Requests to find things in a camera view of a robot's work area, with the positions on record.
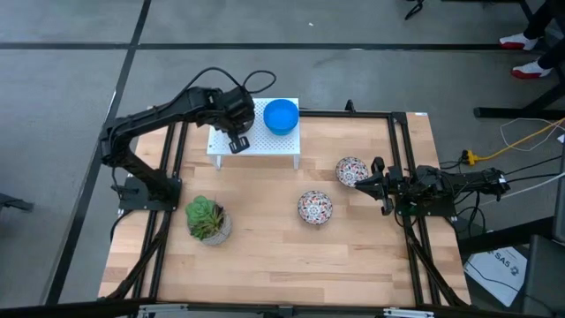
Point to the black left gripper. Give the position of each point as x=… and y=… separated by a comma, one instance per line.
x=236, y=112

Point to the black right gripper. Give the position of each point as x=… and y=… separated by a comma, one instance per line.
x=395, y=185

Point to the blue plastic mini bowl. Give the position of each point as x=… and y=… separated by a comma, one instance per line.
x=281, y=116

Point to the floral patterned ceramic bowl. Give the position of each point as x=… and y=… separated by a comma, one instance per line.
x=351, y=171
x=314, y=207

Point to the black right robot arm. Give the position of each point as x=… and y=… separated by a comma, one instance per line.
x=463, y=181

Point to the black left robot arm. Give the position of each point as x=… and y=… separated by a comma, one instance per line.
x=150, y=115

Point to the white perforated metal shelf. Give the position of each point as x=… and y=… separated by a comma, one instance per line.
x=273, y=143

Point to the black table clamp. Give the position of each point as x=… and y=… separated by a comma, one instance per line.
x=349, y=106

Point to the white label sticker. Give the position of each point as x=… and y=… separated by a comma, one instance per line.
x=420, y=114

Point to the succulent in geometric pot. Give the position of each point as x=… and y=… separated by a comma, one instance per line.
x=205, y=221

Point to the black desk foot beam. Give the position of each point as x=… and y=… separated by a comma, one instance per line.
x=499, y=236

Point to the white printed paper sheet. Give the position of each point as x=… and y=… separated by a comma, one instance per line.
x=494, y=271

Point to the black desk stand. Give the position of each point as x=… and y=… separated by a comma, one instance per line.
x=516, y=113

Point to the grey panel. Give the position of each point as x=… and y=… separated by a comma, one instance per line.
x=560, y=199

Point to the dark grey cabinet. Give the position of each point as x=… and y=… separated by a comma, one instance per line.
x=545, y=278

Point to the person's red white shoe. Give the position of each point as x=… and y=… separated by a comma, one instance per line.
x=517, y=42
x=531, y=70

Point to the person's leg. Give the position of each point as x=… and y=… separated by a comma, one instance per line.
x=556, y=55
x=540, y=22

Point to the black chair foot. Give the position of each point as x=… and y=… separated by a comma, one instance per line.
x=13, y=202

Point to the black rig beam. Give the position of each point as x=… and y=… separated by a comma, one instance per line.
x=66, y=309

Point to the black aluminium table frame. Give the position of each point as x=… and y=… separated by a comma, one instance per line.
x=353, y=114

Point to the silver metal bracket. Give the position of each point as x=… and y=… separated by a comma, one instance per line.
x=161, y=310
x=408, y=313

